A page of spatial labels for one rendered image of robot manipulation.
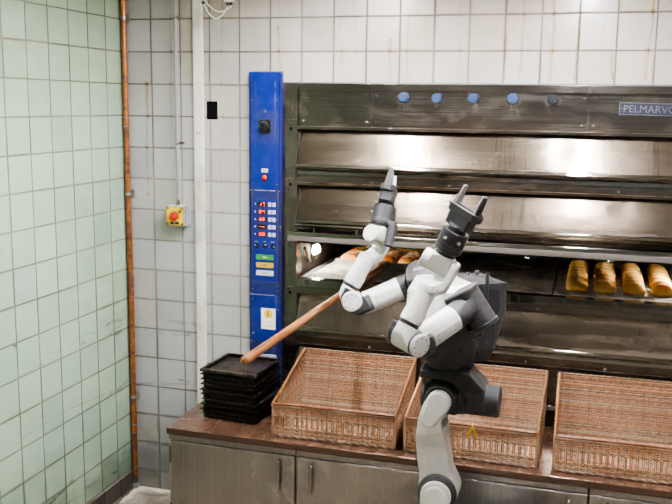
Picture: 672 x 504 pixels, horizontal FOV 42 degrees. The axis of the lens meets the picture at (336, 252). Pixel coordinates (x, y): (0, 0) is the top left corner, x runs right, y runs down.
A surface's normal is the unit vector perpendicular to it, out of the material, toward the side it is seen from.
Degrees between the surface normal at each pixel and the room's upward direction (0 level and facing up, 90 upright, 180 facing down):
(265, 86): 90
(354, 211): 70
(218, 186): 90
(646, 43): 90
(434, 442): 114
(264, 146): 90
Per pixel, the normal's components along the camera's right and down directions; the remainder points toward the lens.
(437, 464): -0.29, 0.16
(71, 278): 0.96, 0.06
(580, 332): -0.27, -0.16
